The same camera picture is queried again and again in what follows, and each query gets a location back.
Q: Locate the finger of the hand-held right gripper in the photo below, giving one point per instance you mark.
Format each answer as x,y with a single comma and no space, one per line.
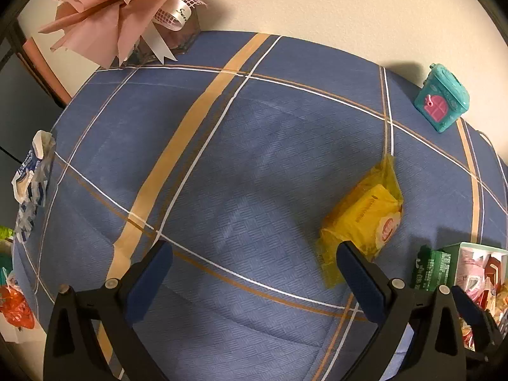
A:
470,311

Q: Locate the blue plaid tablecloth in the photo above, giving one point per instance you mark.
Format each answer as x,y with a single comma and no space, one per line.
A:
238,166

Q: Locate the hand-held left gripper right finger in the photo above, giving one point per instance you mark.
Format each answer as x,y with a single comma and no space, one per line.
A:
359,278

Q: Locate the crumpled blue white wrapper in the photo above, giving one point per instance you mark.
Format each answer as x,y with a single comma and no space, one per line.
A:
29,174

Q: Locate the pink flower bouquet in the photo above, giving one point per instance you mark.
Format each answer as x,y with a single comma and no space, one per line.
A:
119,16

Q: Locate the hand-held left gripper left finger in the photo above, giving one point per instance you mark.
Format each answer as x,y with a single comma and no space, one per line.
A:
149,278

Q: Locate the mint green cardboard box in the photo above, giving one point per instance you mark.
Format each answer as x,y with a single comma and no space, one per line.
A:
456,262

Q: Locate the dark cabinet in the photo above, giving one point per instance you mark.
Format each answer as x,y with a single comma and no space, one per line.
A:
20,127

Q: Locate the dark green snack packet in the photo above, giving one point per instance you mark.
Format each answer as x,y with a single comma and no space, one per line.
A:
432,266

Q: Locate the teal toy house box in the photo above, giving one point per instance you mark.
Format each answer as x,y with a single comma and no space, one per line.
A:
440,99

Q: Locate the yellow cake packet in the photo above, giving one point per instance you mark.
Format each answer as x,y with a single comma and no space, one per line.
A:
365,214

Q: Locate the orange plastic bag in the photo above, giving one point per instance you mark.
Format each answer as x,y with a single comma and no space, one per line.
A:
16,309

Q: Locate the reddish brown board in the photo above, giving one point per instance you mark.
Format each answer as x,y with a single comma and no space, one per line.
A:
43,75

